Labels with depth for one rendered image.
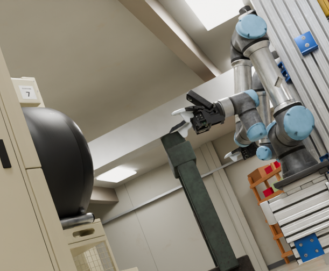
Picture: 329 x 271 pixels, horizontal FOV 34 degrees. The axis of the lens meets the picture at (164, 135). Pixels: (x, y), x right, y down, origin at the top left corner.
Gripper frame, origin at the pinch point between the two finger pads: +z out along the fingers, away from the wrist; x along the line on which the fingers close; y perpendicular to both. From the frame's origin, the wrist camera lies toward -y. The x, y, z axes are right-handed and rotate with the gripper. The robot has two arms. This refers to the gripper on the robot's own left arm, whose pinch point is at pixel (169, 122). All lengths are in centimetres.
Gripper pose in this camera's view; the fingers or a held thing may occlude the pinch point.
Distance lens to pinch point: 199.6
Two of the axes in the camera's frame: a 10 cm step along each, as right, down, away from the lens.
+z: -9.2, 3.3, -2.0
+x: -0.4, 4.3, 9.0
